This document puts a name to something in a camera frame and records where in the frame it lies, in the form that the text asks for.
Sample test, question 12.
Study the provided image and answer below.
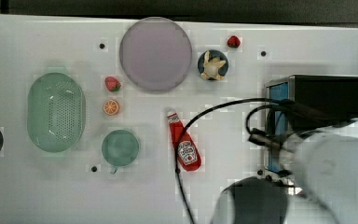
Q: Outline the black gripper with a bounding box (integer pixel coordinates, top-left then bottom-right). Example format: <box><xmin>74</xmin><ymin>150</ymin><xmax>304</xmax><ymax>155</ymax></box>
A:
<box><xmin>248</xmin><ymin>128</ymin><xmax>293</xmax><ymax>152</ymax></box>

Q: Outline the glass oven door with handle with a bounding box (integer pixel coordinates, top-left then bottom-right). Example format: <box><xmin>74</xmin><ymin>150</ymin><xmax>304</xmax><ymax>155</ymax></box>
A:
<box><xmin>266</xmin><ymin>80</ymin><xmax>290</xmax><ymax>173</ymax></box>

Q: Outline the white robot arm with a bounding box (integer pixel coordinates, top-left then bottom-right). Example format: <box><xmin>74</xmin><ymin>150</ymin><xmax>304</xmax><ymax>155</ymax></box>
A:
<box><xmin>211</xmin><ymin>119</ymin><xmax>358</xmax><ymax>224</ymax></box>

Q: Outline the black silver toaster oven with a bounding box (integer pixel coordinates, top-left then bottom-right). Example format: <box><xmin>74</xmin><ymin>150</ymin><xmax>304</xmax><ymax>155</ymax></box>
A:
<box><xmin>287</xmin><ymin>74</ymin><xmax>358</xmax><ymax>132</ymax></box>

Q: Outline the red ketchup bottle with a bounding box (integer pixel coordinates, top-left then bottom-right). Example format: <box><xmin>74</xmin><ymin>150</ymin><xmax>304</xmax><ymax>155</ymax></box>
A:
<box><xmin>167</xmin><ymin>110</ymin><xmax>201</xmax><ymax>172</ymax></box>

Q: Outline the blue bowl with rabbit toy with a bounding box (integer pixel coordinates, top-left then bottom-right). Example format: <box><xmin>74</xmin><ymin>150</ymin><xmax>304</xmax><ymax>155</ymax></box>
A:
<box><xmin>198</xmin><ymin>49</ymin><xmax>228</xmax><ymax>81</ymax></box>

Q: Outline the red strawberry near bowl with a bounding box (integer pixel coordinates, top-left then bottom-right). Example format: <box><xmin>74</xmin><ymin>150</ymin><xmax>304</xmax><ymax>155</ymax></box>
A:
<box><xmin>227</xmin><ymin>35</ymin><xmax>241</xmax><ymax>49</ymax></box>

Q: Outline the lilac round plate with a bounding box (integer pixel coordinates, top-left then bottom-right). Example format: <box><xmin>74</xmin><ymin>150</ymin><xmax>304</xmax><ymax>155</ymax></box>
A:
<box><xmin>119</xmin><ymin>17</ymin><xmax>192</xmax><ymax>91</ymax></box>

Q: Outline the green mug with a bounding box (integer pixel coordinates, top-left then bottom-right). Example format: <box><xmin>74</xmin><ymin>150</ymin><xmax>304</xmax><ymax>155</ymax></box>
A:
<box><xmin>102</xmin><ymin>130</ymin><xmax>140</xmax><ymax>175</ymax></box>

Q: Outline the orange slice toy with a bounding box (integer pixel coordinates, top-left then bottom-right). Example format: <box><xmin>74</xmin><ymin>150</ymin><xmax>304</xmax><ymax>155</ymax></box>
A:
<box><xmin>103</xmin><ymin>99</ymin><xmax>120</xmax><ymax>116</ymax></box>

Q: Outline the red strawberry near colander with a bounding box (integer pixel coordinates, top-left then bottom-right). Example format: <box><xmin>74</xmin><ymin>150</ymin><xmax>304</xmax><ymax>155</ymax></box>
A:
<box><xmin>104</xmin><ymin>77</ymin><xmax>121</xmax><ymax>92</ymax></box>

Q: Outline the green perforated colander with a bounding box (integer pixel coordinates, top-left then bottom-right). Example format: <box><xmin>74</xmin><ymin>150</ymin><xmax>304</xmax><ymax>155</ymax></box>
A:
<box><xmin>27</xmin><ymin>73</ymin><xmax>86</xmax><ymax>153</ymax></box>

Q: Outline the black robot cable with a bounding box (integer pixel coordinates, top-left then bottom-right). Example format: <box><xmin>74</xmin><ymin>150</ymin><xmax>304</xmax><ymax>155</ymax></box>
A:
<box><xmin>174</xmin><ymin>97</ymin><xmax>296</xmax><ymax>224</ymax></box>

